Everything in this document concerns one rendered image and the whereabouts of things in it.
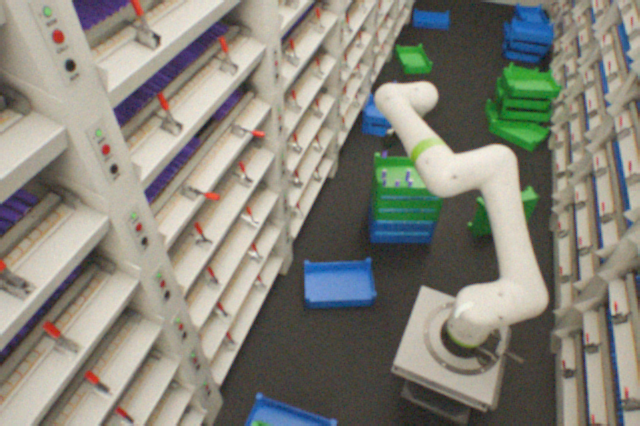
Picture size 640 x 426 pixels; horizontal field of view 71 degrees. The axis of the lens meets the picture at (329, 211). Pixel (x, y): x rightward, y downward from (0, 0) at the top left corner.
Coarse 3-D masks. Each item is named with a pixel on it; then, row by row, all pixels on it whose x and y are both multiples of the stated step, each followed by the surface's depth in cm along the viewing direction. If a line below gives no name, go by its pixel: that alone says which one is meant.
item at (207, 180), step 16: (256, 96) 140; (272, 96) 139; (256, 112) 138; (208, 128) 127; (256, 128) 138; (224, 144) 126; (240, 144) 128; (208, 160) 120; (224, 160) 122; (176, 176) 114; (208, 176) 117; (176, 208) 109; (192, 208) 110; (160, 224) 105; (176, 224) 106
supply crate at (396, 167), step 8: (376, 160) 208; (384, 160) 210; (392, 160) 210; (400, 160) 210; (408, 160) 210; (376, 168) 204; (384, 168) 212; (392, 168) 212; (400, 168) 212; (408, 168) 212; (376, 176) 202; (392, 176) 208; (400, 176) 208; (416, 176) 208; (376, 184) 201; (392, 184) 204; (400, 184) 204; (416, 184) 204; (384, 192) 198; (392, 192) 198; (400, 192) 198; (408, 192) 198; (416, 192) 198; (424, 192) 198
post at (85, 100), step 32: (64, 0) 62; (0, 32) 58; (32, 32) 58; (0, 64) 62; (32, 64) 60; (64, 96) 66; (96, 96) 72; (64, 160) 74; (96, 160) 75; (128, 160) 83; (96, 192) 77; (128, 192) 85; (128, 256) 90; (160, 256) 101; (192, 320) 125; (192, 384) 136
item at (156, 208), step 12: (252, 96) 138; (240, 108) 133; (228, 120) 128; (216, 132) 124; (204, 144) 120; (204, 156) 119; (192, 168) 114; (180, 180) 111; (168, 192) 108; (156, 204) 105
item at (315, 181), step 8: (328, 152) 241; (320, 160) 241; (328, 160) 244; (320, 168) 238; (328, 168) 241; (312, 176) 233; (320, 176) 234; (312, 184) 230; (320, 184) 232; (304, 192) 224; (312, 192) 227; (304, 200) 222; (312, 200) 224; (296, 208) 216; (304, 208) 219; (296, 216) 214; (304, 216) 216; (296, 224) 212; (296, 232) 209
